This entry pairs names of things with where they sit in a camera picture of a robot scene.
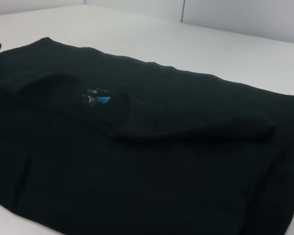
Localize black T-shirt with white lettering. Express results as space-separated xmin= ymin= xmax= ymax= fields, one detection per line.
xmin=0 ymin=36 xmax=294 ymax=235

